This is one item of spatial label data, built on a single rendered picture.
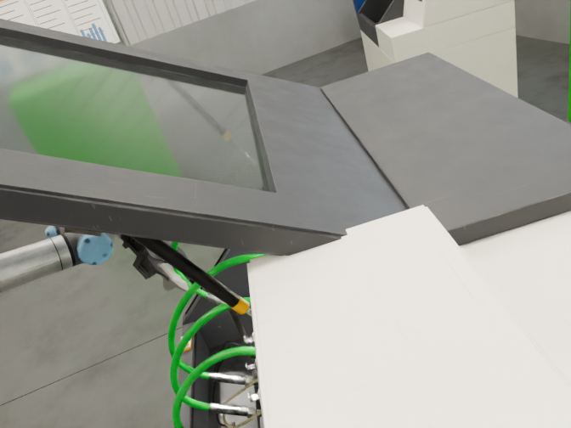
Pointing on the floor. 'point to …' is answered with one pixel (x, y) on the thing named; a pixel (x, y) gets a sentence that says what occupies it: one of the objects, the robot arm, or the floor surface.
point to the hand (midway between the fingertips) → (189, 283)
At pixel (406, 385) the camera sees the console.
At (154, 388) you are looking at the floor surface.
